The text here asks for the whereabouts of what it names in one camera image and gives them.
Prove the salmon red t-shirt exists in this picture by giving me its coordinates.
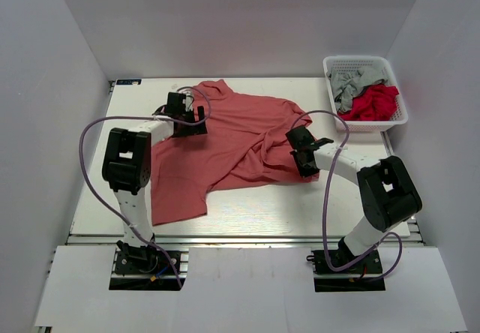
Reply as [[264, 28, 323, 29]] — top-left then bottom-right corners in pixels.
[[151, 80, 312, 226]]

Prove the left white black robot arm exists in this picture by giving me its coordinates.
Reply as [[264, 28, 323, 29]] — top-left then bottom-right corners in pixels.
[[101, 87, 207, 273]]

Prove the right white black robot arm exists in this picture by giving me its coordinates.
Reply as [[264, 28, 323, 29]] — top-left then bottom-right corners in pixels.
[[286, 126, 422, 272]]

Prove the blue table label sticker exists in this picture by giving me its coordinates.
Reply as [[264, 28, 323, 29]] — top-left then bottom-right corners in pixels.
[[115, 79, 142, 86]]

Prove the grey t-shirt in basket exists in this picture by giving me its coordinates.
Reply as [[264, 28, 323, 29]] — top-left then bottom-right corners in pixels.
[[329, 67, 387, 114]]

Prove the white plastic laundry basket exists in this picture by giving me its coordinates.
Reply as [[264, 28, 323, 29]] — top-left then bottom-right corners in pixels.
[[323, 55, 408, 132]]

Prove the bright red t-shirt in basket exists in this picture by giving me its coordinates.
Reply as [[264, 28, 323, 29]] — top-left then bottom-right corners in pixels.
[[338, 84, 399, 122]]

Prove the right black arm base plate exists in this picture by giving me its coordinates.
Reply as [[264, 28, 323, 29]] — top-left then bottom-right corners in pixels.
[[306, 250, 386, 293]]

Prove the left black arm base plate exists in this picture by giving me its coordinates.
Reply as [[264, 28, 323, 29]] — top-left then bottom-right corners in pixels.
[[109, 250, 180, 292]]

